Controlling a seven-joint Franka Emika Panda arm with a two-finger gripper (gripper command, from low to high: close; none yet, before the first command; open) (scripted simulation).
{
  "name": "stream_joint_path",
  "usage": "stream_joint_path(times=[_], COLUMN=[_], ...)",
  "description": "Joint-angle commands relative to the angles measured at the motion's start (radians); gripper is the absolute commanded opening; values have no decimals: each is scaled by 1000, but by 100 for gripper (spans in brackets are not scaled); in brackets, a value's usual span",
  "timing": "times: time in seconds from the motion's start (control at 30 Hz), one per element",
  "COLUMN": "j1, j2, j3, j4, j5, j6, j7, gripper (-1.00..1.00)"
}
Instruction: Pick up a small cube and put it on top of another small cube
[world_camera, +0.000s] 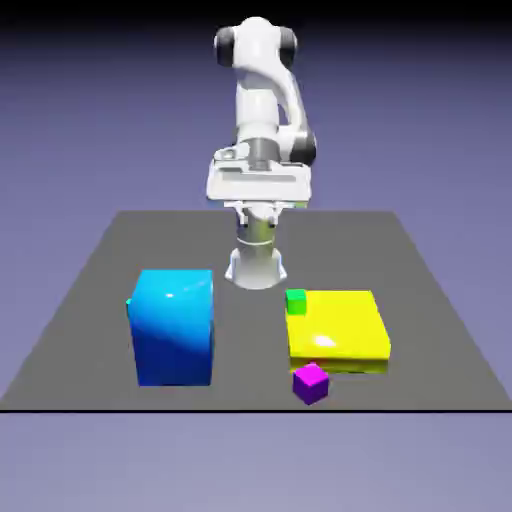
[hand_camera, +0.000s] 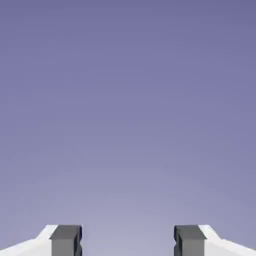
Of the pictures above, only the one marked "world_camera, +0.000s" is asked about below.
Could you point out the small purple cube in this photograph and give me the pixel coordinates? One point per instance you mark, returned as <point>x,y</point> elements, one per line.
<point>310,383</point>

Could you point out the small green cube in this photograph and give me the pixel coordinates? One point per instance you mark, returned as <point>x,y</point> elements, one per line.
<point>296,302</point>

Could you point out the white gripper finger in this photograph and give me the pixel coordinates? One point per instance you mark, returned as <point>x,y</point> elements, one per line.
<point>272,216</point>
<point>243,215</point>

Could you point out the small teal cube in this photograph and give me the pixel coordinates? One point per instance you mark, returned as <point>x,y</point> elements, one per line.
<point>128,302</point>

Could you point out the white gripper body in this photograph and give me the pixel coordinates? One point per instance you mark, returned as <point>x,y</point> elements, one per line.
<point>258,188</point>

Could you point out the large yellow box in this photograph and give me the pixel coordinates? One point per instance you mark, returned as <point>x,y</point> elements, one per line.
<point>336,328</point>

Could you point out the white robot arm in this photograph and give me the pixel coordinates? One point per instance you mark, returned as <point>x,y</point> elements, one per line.
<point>256,60</point>

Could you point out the large blue box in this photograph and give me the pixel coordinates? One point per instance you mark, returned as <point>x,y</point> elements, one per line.
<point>172,332</point>

